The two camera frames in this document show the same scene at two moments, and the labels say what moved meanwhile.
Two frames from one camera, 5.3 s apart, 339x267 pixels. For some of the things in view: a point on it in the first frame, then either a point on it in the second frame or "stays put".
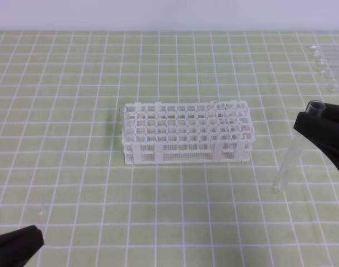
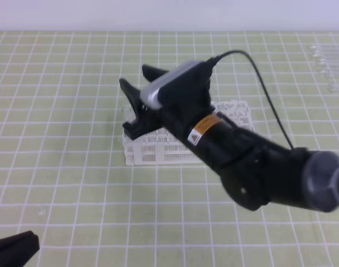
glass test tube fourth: (329, 57) stays put
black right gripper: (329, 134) to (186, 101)
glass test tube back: (317, 49) stays put
